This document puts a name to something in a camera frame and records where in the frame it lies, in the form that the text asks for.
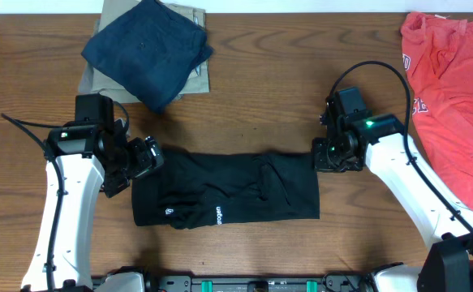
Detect black t-shirt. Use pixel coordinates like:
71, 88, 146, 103
131, 148, 320, 230

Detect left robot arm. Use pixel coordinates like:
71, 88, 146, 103
20, 124, 164, 291

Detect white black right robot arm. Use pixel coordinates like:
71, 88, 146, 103
312, 114, 473, 291

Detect folded khaki pants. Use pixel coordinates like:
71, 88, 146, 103
78, 0, 209, 104

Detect folded navy blue shorts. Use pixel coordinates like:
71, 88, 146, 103
81, 0, 213, 114

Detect red t-shirt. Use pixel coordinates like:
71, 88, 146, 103
401, 12, 473, 210

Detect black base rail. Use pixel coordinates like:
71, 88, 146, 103
92, 265, 383, 292

